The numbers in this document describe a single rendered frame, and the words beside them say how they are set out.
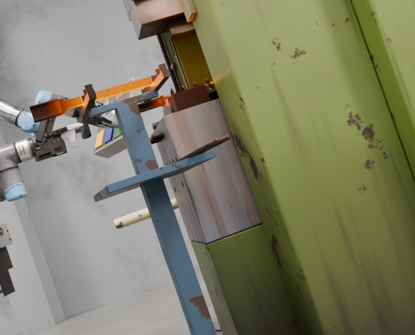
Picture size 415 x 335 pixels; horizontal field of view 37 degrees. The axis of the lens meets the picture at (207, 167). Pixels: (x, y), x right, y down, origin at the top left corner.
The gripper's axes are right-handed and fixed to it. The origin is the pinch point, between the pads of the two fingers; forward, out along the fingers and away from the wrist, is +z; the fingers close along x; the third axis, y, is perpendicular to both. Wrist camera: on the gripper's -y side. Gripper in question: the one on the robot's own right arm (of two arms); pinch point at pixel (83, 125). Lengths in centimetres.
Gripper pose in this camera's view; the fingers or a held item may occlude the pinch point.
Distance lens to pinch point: 226.7
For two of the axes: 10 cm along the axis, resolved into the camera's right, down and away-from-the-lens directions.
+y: 3.3, 9.4, -0.2
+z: 9.3, -3.2, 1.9
